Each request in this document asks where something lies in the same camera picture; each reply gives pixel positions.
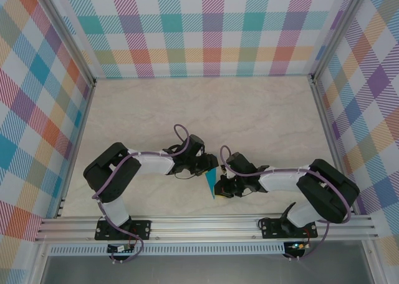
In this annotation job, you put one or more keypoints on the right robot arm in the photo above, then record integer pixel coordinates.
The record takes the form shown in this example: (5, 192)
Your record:
(324, 196)

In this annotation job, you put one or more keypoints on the grey metal shelf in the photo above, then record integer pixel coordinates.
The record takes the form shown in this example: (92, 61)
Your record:
(202, 271)

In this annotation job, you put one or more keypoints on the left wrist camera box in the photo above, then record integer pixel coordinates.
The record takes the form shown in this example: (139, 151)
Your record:
(201, 153)

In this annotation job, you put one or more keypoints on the aluminium mounting rail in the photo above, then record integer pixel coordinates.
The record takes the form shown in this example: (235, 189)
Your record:
(202, 229)

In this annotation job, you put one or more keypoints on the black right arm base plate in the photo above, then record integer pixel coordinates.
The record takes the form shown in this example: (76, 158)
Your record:
(269, 229)

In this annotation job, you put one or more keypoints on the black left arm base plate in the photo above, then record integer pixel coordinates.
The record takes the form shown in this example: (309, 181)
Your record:
(140, 229)

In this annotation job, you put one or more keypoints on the aluminium side rail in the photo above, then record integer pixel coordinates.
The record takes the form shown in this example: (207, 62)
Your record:
(76, 149)
(333, 149)

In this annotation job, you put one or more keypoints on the aluminium frame post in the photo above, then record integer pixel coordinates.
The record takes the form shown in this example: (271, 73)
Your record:
(69, 34)
(337, 31)

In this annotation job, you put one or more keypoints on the aluminium frame leg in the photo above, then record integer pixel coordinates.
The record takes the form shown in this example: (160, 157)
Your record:
(374, 265)
(37, 265)

